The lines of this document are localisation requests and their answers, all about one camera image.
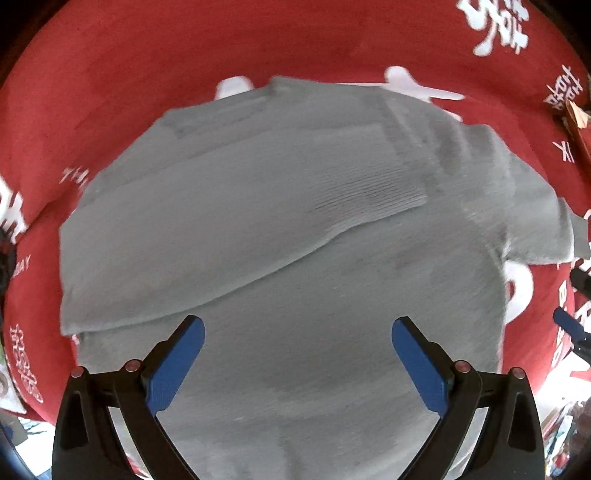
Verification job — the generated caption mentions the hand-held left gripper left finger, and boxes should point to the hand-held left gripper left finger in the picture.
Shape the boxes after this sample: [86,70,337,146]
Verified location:
[52,315,205,480]

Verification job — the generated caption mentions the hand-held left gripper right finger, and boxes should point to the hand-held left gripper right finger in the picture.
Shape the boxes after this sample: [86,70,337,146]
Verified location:
[392,316,544,480]

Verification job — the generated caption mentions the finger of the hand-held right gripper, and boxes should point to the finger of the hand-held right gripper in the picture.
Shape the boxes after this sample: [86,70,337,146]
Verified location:
[570,268,591,297]
[553,307,591,357]

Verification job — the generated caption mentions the grey knit sweater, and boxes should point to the grey knit sweater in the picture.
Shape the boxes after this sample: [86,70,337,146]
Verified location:
[59,76,591,480]

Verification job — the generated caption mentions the red printed blanket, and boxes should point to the red printed blanket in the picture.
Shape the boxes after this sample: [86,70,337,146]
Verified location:
[0,0,591,432]

